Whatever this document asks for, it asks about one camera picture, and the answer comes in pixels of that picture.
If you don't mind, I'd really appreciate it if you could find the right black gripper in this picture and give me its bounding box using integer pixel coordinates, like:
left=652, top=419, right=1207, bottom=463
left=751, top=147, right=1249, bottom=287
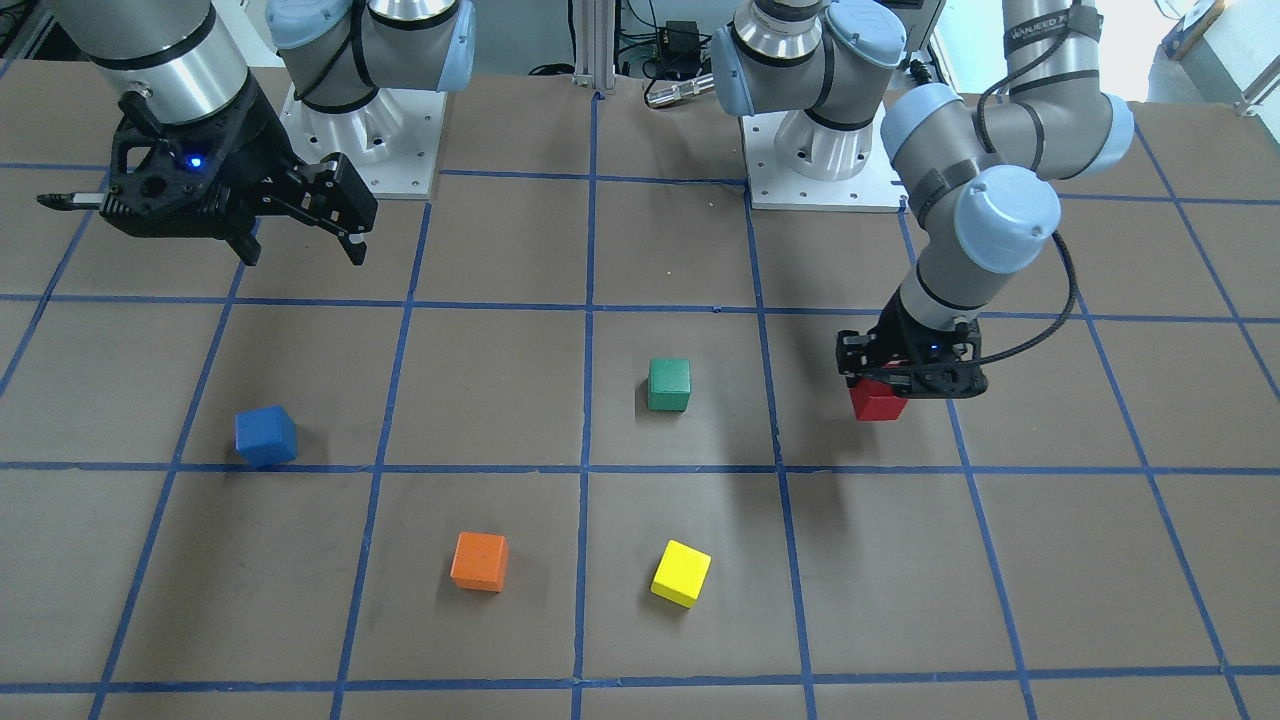
left=99, top=76, right=378, bottom=266

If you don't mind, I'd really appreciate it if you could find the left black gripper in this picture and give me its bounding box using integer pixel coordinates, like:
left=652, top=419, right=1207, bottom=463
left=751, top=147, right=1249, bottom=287
left=836, top=295, right=989, bottom=398

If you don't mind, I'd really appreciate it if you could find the red wooden block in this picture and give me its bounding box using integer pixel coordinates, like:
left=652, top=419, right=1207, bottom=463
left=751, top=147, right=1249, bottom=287
left=847, top=377, right=909, bottom=421

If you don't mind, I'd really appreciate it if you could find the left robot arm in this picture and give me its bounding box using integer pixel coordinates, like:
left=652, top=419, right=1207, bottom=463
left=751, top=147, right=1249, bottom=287
left=710, top=1, right=1134, bottom=404

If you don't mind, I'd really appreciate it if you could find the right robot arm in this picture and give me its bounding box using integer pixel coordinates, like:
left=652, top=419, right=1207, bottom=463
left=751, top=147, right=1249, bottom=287
left=38, top=1, right=476, bottom=266

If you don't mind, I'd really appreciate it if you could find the blue wooden block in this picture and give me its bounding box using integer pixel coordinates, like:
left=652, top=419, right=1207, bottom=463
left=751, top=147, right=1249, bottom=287
left=234, top=405, right=298, bottom=468

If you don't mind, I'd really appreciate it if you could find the green wooden block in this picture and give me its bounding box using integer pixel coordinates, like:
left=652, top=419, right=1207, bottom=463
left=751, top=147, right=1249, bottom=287
left=646, top=357, right=692, bottom=413

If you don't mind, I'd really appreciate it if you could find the yellow wooden block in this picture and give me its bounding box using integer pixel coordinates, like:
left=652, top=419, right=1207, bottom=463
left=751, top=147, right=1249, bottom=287
left=650, top=539, right=712, bottom=609

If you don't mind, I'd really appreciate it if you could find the orange wooden block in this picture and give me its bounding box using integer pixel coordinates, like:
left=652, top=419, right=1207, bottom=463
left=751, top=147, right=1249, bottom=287
left=449, top=530, right=509, bottom=593

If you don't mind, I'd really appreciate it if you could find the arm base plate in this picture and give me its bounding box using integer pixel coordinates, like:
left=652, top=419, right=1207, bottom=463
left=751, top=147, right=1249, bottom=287
left=280, top=88, right=451, bottom=201
left=740, top=105, right=906, bottom=213

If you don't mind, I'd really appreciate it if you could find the aluminium frame post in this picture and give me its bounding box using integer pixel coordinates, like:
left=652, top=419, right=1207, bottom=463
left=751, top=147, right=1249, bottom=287
left=568, top=1, right=620, bottom=97

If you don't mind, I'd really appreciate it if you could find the black cable bundle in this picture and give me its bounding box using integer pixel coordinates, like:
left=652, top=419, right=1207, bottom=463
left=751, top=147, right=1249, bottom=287
left=620, top=0, right=716, bottom=81

